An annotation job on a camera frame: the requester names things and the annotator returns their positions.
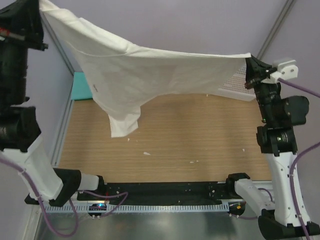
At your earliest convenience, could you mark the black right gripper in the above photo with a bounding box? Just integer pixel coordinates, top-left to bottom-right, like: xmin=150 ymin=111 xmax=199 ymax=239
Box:
xmin=245 ymin=54 xmax=282 ymax=123

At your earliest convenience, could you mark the right base electronics board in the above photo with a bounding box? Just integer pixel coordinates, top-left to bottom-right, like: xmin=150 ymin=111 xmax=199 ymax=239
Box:
xmin=228 ymin=201 xmax=246 ymax=217

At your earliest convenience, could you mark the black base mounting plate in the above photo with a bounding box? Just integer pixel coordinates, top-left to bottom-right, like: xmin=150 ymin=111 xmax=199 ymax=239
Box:
xmin=83 ymin=180 xmax=242 ymax=205

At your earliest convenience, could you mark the folded teal t-shirt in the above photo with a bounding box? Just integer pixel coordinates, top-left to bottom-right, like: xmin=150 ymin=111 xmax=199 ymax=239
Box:
xmin=71 ymin=72 xmax=93 ymax=101

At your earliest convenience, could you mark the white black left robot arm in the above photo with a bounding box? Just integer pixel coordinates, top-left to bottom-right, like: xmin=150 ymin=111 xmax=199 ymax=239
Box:
xmin=0 ymin=0 xmax=107 ymax=207

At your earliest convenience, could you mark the white slotted cable duct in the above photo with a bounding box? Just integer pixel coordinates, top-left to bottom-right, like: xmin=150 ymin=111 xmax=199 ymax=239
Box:
xmin=41 ymin=202 xmax=230 ymax=213

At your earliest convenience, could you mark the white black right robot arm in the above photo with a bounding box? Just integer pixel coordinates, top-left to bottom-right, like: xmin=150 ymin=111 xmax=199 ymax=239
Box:
xmin=225 ymin=56 xmax=320 ymax=240

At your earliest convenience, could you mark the left base electronics board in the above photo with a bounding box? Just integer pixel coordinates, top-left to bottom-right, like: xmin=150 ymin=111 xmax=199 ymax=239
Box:
xmin=88 ymin=203 xmax=108 ymax=218

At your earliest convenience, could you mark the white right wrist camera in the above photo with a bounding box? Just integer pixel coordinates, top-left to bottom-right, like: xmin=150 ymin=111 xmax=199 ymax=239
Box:
xmin=261 ymin=57 xmax=299 ymax=84

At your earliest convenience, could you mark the white perforated plastic basket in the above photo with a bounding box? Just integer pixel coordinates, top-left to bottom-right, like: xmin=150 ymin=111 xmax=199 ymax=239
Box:
xmin=217 ymin=65 xmax=256 ymax=102

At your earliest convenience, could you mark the white printed t-shirt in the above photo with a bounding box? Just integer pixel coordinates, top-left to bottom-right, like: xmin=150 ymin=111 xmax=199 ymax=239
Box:
xmin=39 ymin=0 xmax=251 ymax=138

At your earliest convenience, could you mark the base electronics board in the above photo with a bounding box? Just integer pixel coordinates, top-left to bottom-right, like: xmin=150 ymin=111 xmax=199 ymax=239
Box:
xmin=228 ymin=201 xmax=246 ymax=217
xmin=88 ymin=203 xmax=108 ymax=218

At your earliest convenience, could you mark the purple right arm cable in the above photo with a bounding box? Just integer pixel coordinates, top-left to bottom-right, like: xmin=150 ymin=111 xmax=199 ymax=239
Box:
xmin=232 ymin=78 xmax=320 ymax=240

